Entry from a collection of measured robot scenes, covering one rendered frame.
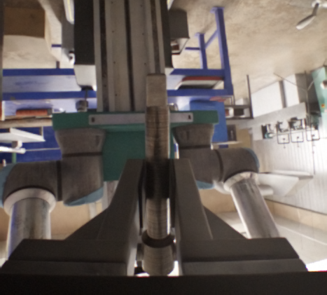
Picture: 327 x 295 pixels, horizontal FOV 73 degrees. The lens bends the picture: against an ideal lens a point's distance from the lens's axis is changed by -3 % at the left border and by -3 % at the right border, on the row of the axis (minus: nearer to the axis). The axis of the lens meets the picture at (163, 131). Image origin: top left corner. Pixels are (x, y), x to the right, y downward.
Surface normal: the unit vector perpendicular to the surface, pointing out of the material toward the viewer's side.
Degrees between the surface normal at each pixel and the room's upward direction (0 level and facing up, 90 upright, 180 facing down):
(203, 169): 90
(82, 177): 90
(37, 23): 90
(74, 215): 90
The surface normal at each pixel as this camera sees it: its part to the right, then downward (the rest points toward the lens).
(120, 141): 0.29, -0.12
